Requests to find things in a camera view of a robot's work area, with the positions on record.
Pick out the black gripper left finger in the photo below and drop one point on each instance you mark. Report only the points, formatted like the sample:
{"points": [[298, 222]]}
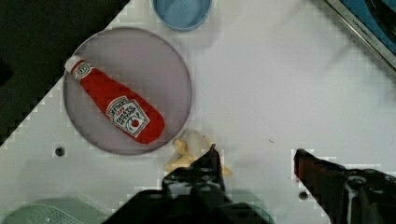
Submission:
{"points": [[204, 171]]}

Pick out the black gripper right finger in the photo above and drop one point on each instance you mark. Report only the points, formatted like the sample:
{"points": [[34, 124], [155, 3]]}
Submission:
{"points": [[348, 196]]}

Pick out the peeled toy banana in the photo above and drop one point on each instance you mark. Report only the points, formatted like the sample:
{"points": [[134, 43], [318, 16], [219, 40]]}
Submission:
{"points": [[189, 148]]}

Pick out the green mug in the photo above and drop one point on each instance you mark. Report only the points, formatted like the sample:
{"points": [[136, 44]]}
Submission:
{"points": [[245, 196]]}

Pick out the red plush ketchup bottle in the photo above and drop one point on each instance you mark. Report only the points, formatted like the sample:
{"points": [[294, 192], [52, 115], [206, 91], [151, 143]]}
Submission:
{"points": [[124, 108]]}

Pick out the grey round plate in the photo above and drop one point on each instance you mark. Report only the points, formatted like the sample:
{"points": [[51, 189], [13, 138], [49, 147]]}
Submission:
{"points": [[143, 62]]}

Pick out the green perforated colander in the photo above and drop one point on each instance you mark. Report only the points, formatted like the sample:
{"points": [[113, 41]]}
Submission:
{"points": [[56, 211]]}

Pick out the blue bowl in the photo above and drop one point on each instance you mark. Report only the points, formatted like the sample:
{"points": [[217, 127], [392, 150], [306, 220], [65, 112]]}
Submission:
{"points": [[182, 15]]}

